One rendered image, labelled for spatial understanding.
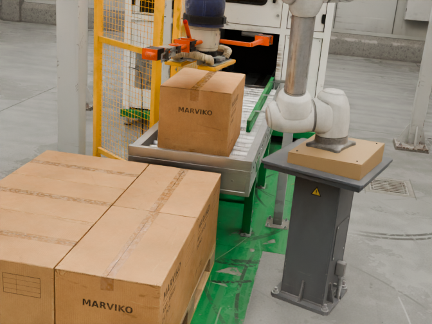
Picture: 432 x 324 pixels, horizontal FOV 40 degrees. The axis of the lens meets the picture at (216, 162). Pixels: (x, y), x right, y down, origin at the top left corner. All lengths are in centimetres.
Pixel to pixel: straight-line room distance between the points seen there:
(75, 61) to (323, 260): 214
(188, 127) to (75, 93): 112
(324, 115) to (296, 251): 72
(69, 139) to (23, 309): 209
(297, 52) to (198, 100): 84
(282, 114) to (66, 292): 122
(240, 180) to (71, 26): 160
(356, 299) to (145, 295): 144
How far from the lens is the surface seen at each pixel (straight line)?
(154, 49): 270
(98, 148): 480
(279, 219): 394
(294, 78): 269
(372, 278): 353
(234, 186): 329
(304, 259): 306
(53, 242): 243
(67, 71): 418
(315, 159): 277
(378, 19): 1199
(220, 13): 321
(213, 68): 311
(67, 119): 426
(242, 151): 363
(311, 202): 293
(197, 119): 330
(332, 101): 280
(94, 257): 231
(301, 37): 260
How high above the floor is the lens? 165
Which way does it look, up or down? 19 degrees down
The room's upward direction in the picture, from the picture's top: 5 degrees clockwise
